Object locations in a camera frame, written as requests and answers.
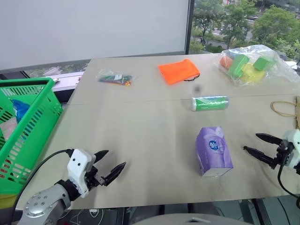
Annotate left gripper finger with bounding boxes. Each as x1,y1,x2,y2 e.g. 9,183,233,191
101,161,127,187
94,150,110,163

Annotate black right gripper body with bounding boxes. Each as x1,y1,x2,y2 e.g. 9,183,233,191
269,142,293,170

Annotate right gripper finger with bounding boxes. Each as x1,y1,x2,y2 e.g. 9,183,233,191
243,146,274,167
255,133,284,146

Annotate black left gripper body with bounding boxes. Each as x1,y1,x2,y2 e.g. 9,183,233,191
85,164,105,189

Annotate green plastic shopping basket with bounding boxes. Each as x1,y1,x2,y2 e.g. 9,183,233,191
0,77,64,195

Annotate olive green sponge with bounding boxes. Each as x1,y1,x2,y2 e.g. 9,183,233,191
0,194,19,210

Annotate purple tissue pack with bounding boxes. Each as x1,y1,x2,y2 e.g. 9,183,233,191
195,126,234,177

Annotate yellow foam block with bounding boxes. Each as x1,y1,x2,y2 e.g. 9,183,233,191
240,63,266,83

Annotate green white bag roll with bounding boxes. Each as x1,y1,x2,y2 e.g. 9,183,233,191
191,95,230,112

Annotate small green foam block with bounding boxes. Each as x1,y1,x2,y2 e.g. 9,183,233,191
253,56,270,72

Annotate large green foam block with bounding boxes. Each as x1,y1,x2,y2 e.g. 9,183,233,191
228,54,250,79

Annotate clear plastic bag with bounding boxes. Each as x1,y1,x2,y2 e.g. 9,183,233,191
214,44,300,88

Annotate orange foam block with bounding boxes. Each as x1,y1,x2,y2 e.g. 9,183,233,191
219,56,234,70

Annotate blue plastic bag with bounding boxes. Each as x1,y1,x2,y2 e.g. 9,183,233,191
11,98,31,124

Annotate pink white packet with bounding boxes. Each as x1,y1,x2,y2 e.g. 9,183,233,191
0,117,20,142

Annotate white roller blind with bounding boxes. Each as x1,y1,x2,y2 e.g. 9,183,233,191
0,0,191,71

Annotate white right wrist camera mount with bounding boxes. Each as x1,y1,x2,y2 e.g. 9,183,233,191
282,128,300,170

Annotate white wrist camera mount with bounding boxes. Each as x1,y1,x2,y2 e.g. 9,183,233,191
67,148,97,196
282,128,300,170

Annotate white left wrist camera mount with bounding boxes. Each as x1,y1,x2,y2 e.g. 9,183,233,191
67,148,97,196

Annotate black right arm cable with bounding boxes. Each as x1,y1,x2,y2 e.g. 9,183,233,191
277,164,300,198

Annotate brown paper bag rope handle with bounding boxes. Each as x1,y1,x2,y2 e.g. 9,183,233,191
270,95,300,130

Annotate bag of colourful cable ties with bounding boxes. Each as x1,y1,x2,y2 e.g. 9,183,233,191
97,68,139,87

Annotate orange drawstring cloth pouch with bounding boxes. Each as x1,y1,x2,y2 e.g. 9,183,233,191
157,58,201,87

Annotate dark window frame post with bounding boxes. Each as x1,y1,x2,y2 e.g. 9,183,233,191
184,0,195,55

